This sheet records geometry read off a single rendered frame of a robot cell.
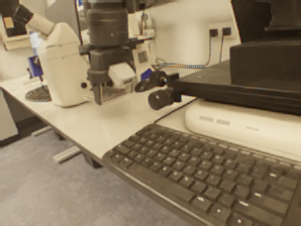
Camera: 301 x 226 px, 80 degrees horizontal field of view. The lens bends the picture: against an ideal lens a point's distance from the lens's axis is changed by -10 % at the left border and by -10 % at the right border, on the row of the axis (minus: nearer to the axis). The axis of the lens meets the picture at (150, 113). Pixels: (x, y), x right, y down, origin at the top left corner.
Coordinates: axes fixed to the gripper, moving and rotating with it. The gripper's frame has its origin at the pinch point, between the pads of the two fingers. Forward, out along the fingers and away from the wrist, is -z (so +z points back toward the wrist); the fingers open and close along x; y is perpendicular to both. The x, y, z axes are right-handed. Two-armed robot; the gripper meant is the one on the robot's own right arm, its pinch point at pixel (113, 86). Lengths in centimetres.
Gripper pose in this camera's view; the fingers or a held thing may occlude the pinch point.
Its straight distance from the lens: 50.1
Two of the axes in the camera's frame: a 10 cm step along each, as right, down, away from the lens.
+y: -7.0, -3.6, 6.2
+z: -0.1, -8.6, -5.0
